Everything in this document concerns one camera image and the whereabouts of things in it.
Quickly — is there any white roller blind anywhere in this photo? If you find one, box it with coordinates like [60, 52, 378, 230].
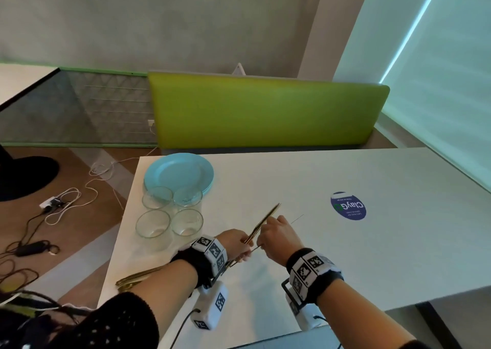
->
[380, 0, 491, 192]

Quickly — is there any black floor cable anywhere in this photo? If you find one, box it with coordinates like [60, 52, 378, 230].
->
[0, 206, 54, 284]

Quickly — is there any white floor cable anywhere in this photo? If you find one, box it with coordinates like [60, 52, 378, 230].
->
[44, 178, 125, 227]
[88, 124, 162, 177]

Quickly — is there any clear drinking glass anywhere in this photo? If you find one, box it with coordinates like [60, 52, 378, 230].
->
[172, 185, 203, 207]
[142, 185, 174, 210]
[170, 208, 204, 238]
[135, 210, 171, 252]

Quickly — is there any grey wire mesh panel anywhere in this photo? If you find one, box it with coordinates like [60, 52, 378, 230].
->
[0, 68, 158, 146]

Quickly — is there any white side table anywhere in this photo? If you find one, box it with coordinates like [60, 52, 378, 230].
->
[0, 63, 61, 203]

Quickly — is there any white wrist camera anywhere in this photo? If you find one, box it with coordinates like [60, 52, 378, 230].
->
[190, 280, 229, 331]
[285, 289, 327, 332]

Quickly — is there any person's right hand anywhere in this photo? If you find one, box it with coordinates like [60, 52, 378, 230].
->
[256, 215, 306, 268]

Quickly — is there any person's left hand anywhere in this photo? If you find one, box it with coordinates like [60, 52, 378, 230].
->
[216, 228, 254, 263]

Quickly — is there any blue round sticker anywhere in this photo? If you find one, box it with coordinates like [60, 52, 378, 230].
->
[329, 191, 367, 221]

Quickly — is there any black power brick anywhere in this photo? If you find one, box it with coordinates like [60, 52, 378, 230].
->
[15, 241, 51, 257]

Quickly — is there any black marker wrist strap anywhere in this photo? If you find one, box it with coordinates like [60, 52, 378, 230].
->
[282, 248, 345, 306]
[170, 236, 229, 289]

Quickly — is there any green bench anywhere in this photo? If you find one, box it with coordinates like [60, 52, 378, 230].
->
[147, 71, 391, 151]

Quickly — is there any black camera cable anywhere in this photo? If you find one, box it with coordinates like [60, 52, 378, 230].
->
[168, 308, 202, 349]
[313, 314, 342, 349]

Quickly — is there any black cable bundle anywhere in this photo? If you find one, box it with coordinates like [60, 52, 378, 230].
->
[0, 289, 97, 349]

